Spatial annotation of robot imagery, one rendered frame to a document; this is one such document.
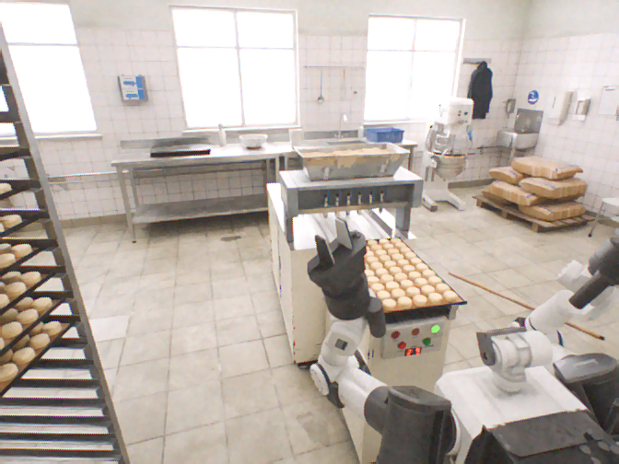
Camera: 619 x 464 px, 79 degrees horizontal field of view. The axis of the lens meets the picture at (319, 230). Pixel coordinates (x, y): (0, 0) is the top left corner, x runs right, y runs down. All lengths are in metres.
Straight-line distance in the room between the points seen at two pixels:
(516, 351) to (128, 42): 4.59
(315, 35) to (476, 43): 2.31
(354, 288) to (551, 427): 0.43
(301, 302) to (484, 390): 1.42
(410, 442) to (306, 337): 1.56
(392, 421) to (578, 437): 0.32
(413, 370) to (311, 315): 0.76
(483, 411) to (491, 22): 5.78
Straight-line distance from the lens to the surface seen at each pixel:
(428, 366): 1.68
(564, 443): 0.85
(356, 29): 5.23
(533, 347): 0.84
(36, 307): 1.40
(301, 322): 2.21
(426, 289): 1.53
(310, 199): 1.97
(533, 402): 0.89
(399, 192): 2.12
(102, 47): 4.89
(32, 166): 1.30
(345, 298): 0.68
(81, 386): 1.66
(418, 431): 0.79
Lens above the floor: 1.70
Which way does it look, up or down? 23 degrees down
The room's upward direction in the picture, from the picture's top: straight up
